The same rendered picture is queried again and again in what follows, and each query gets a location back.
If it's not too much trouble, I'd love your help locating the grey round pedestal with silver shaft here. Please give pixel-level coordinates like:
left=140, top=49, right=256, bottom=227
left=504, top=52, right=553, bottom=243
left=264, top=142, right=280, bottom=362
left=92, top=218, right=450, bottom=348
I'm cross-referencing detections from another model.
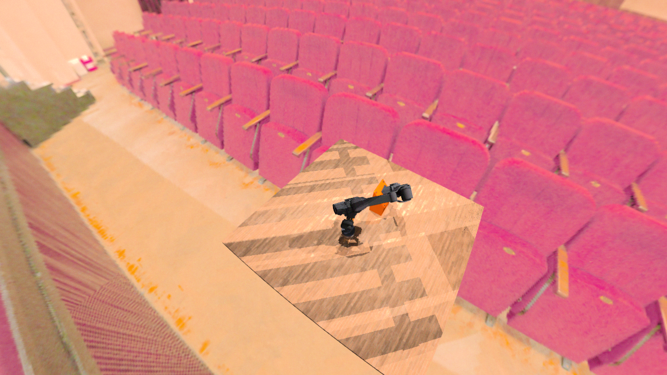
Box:
left=341, top=226, right=355, bottom=236

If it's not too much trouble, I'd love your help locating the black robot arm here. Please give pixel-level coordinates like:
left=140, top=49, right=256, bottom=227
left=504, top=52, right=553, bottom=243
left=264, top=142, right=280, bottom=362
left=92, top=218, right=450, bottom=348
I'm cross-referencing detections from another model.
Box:
left=332, top=182, right=413, bottom=217

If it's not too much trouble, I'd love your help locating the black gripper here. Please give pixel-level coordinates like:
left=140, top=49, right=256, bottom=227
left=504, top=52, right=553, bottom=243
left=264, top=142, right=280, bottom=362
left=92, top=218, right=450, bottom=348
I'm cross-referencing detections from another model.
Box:
left=341, top=211, right=357, bottom=230

